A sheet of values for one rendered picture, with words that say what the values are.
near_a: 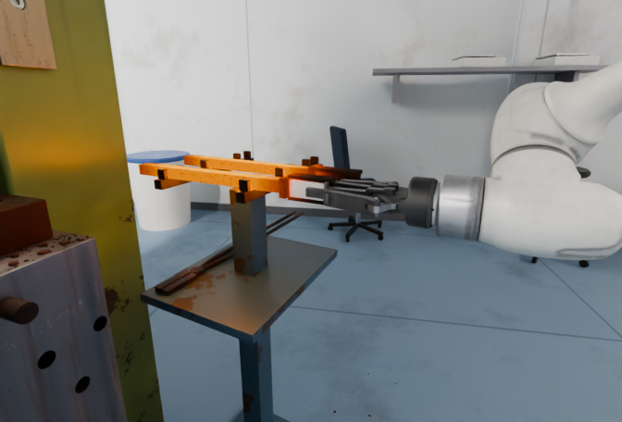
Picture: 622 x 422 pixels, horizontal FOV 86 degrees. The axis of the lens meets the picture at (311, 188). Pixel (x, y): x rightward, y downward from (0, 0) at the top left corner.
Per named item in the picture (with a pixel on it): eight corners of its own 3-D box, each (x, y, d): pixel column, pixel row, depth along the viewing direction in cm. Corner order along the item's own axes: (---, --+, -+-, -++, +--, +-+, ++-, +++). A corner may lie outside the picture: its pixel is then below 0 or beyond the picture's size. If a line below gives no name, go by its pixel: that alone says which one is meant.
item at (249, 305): (337, 255, 95) (337, 249, 95) (253, 344, 61) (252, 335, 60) (251, 237, 108) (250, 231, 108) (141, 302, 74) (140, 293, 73)
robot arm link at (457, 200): (476, 229, 52) (435, 223, 54) (483, 171, 49) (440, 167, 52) (475, 252, 44) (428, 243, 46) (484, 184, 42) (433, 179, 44)
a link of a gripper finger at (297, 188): (328, 200, 56) (326, 202, 55) (291, 195, 59) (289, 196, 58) (329, 182, 55) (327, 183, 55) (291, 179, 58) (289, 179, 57)
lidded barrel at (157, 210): (205, 215, 341) (201, 150, 325) (177, 235, 290) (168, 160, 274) (155, 211, 351) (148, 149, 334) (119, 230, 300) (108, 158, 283)
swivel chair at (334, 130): (384, 223, 317) (390, 126, 294) (388, 245, 269) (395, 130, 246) (329, 220, 325) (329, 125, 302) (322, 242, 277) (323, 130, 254)
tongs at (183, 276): (293, 213, 125) (293, 210, 125) (304, 215, 123) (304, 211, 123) (155, 291, 74) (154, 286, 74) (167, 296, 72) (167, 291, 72)
